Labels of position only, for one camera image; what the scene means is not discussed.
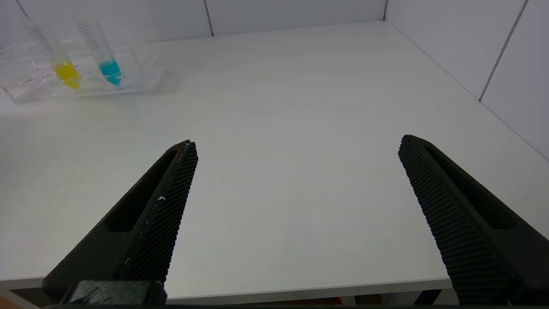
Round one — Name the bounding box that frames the test tube with blue pigment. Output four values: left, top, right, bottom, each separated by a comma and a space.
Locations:
77, 19, 122, 86

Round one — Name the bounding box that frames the test tube with yellow pigment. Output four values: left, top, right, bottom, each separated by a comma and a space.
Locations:
22, 18, 81, 90

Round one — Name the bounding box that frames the clear acrylic test tube rack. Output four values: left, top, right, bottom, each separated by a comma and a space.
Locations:
0, 36, 167, 105

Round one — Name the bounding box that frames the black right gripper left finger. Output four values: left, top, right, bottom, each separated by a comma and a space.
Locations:
43, 140, 199, 301

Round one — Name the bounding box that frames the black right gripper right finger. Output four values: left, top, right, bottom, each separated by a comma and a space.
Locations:
398, 135, 549, 306

